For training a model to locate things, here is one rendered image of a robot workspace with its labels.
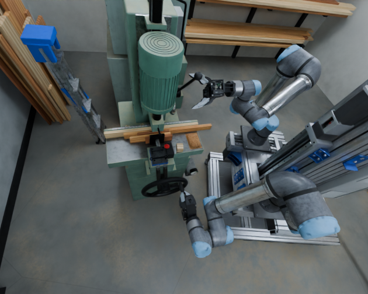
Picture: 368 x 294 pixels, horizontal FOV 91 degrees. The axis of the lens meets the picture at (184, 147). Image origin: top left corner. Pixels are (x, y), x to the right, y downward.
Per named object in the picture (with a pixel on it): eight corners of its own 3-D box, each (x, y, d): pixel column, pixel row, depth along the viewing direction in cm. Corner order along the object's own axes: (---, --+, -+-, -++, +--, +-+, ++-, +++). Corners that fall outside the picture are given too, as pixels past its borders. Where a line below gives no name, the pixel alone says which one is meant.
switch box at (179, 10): (169, 48, 99) (173, 15, 85) (166, 38, 103) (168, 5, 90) (180, 48, 100) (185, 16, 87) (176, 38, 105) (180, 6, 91)
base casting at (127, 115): (125, 174, 121) (124, 168, 113) (118, 109, 147) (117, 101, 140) (188, 163, 133) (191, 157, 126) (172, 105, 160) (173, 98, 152)
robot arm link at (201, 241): (212, 256, 80) (194, 261, 78) (204, 233, 89) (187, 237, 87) (214, 246, 76) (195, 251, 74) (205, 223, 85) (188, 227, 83)
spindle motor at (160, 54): (143, 116, 87) (141, 57, 61) (138, 91, 95) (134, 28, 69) (178, 114, 92) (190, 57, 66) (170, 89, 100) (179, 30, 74)
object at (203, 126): (124, 139, 113) (123, 135, 109) (124, 136, 114) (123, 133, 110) (209, 129, 129) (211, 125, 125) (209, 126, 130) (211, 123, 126)
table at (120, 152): (109, 183, 103) (107, 179, 98) (106, 139, 117) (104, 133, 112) (206, 165, 120) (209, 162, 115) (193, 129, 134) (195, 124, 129)
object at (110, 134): (106, 138, 111) (104, 133, 106) (105, 136, 112) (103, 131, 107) (196, 128, 127) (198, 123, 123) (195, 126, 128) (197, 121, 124)
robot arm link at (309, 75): (325, 81, 98) (255, 135, 96) (308, 69, 102) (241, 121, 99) (339, 66, 87) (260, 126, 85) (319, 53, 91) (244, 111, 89)
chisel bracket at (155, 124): (152, 133, 108) (152, 125, 101) (148, 115, 115) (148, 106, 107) (163, 132, 110) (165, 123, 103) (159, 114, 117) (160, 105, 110)
